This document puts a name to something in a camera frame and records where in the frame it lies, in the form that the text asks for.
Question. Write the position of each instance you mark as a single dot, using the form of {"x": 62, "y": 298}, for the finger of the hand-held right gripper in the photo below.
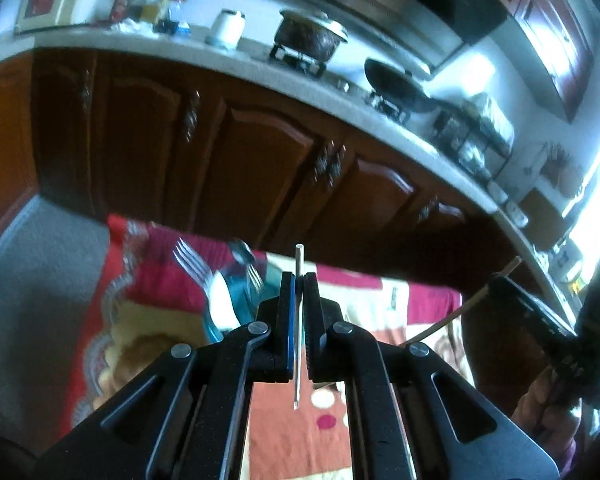
{"x": 525, "y": 300}

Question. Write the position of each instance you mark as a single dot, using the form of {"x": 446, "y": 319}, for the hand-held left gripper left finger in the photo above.
{"x": 292, "y": 310}

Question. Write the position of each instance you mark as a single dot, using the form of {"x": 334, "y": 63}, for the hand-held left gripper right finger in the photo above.
{"x": 310, "y": 310}

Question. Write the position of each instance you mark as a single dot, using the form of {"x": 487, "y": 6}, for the white chopstick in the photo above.
{"x": 298, "y": 260}

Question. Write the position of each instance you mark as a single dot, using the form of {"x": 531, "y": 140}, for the floral ceramic cup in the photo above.
{"x": 237, "y": 305}

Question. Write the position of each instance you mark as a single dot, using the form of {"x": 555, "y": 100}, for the wooden chopstick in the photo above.
{"x": 432, "y": 325}

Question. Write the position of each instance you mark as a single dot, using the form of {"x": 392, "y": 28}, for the person's right hand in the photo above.
{"x": 547, "y": 412}

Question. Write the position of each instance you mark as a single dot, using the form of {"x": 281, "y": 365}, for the silver metal fork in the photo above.
{"x": 254, "y": 280}
{"x": 192, "y": 262}

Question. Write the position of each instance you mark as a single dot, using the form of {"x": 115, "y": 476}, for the silver metal spoon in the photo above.
{"x": 241, "y": 252}

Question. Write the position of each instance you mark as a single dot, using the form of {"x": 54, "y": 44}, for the brown cardboard box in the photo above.
{"x": 540, "y": 210}

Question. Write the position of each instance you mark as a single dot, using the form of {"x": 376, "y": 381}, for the pink floral printed cloth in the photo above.
{"x": 285, "y": 420}

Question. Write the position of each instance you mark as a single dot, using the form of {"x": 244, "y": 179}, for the pink striped towel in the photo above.
{"x": 170, "y": 275}

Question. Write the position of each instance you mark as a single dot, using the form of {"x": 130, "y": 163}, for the brown cream fleece mat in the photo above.
{"x": 130, "y": 345}

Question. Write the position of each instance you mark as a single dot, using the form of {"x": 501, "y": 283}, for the metal countertop rack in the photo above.
{"x": 475, "y": 127}

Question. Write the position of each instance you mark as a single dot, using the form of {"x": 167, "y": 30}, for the black stove pan support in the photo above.
{"x": 390, "y": 106}
{"x": 295, "y": 59}

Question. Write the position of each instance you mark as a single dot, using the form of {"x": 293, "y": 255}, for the black wok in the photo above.
{"x": 395, "y": 82}

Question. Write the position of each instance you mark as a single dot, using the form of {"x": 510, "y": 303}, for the dark cooking pot with lid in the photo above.
{"x": 307, "y": 35}

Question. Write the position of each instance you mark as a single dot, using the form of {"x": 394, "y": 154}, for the wooden kitchen cabinets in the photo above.
{"x": 180, "y": 42}

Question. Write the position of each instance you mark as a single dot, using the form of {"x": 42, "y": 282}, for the white lidded jar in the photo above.
{"x": 226, "y": 27}

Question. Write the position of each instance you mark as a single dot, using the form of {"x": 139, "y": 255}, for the steel range hood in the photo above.
{"x": 380, "y": 5}

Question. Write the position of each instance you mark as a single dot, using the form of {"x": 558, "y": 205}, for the yellow oil bottle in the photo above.
{"x": 152, "y": 7}

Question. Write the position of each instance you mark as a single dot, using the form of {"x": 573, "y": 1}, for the brown wooden wall cabinet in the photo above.
{"x": 550, "y": 25}

